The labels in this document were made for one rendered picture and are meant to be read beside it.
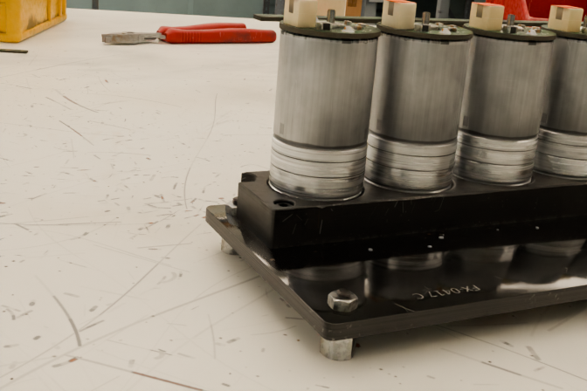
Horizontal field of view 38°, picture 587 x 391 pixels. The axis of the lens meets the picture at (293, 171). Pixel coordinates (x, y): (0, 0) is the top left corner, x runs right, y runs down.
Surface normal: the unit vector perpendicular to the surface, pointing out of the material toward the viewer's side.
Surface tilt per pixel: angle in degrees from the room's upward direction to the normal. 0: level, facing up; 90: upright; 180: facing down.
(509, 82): 90
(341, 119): 90
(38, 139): 0
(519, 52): 90
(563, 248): 0
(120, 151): 0
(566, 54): 90
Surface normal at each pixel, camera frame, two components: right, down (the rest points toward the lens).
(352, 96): 0.54, 0.29
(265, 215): -0.90, 0.06
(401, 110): -0.45, 0.22
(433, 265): 0.07, -0.96
